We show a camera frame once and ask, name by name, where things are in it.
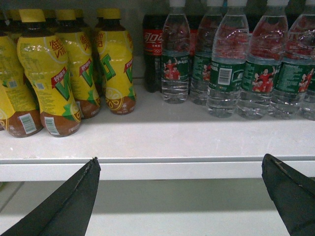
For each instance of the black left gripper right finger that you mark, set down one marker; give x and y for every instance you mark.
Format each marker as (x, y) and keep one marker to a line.
(293, 195)

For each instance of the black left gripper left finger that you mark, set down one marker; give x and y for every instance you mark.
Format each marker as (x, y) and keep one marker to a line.
(67, 211)

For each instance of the clear water bottle green label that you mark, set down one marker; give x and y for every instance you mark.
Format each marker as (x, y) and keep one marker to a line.
(298, 66)
(266, 51)
(229, 54)
(203, 51)
(175, 54)

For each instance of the white metal shelf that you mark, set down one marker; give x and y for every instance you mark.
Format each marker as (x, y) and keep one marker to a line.
(161, 141)

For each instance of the yellow lemon tea bottle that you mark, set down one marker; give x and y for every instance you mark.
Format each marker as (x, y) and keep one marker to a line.
(115, 49)
(19, 113)
(80, 63)
(45, 62)

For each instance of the dark cola bottle red label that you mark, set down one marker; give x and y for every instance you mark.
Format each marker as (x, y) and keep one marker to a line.
(152, 27)

